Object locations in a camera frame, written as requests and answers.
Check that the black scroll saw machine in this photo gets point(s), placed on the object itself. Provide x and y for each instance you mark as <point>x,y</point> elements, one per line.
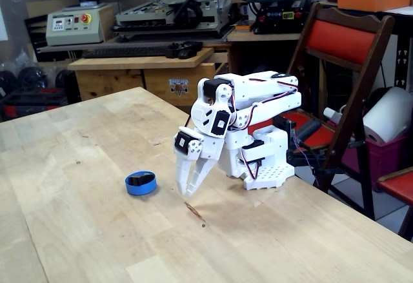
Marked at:
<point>277,15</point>

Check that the black handheld gadget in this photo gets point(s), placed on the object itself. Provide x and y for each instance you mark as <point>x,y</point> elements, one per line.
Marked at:
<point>187,51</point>

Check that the wooden folding chair red cushions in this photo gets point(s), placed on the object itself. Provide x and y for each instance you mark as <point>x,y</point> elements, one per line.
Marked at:
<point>338,39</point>

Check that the black keyboard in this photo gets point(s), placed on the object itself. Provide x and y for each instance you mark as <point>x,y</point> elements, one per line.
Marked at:
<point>126,52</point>

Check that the white robot arm with base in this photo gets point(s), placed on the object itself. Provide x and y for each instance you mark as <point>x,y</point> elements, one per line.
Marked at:
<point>267,102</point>

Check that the white paper towel roll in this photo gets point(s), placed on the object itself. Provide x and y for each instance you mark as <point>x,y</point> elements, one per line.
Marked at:
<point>387,115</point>

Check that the white fixed gripper finger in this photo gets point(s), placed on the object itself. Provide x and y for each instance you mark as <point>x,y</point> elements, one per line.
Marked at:
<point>203,168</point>

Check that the black controller board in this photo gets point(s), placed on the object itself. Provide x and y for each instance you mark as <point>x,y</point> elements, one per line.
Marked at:
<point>284,123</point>

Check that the black wooden bird toy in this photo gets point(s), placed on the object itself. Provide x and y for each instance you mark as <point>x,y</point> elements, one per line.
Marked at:
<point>138,180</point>

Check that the blue round shallow box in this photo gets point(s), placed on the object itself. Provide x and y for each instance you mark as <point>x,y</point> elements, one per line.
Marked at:
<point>142,191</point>

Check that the magenta plastic bin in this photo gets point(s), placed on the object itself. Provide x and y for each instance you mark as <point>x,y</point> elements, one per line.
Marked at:
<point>384,160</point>

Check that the black cylinder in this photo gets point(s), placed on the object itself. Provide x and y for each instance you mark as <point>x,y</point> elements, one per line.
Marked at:
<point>308,129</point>

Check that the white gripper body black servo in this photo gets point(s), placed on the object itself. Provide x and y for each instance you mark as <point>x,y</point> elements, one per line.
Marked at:
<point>206,149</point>

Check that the white moving gripper finger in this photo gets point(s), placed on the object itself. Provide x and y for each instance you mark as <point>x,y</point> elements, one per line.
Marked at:
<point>195,149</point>

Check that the white panel with hooks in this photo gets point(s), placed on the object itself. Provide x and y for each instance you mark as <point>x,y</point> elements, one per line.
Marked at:
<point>400,70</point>

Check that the black filament spool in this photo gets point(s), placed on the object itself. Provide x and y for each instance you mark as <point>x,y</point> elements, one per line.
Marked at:
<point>32,78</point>
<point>64,78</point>
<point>7,81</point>

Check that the wooden workbench plank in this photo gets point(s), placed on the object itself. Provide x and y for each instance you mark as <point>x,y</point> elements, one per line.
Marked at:
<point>284,37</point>

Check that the black table clamp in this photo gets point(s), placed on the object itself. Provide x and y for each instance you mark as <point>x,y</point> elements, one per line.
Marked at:
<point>300,159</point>

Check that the red black crate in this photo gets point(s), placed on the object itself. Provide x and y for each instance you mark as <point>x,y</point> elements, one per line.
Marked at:
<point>32,102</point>

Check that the red seat wooden chair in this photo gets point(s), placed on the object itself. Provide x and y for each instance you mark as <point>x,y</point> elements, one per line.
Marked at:
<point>398,184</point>

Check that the beige control box red button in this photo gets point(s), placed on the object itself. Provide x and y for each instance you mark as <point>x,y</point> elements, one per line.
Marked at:
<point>64,36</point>

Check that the wooden cabinet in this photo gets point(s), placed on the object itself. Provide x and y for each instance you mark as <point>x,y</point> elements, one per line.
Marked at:
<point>90,83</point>

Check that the skate logo sticker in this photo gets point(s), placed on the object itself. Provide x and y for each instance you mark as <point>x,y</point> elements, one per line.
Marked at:
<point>179,87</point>

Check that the orange small book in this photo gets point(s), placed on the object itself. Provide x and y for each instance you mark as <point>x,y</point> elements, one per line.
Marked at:
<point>248,24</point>

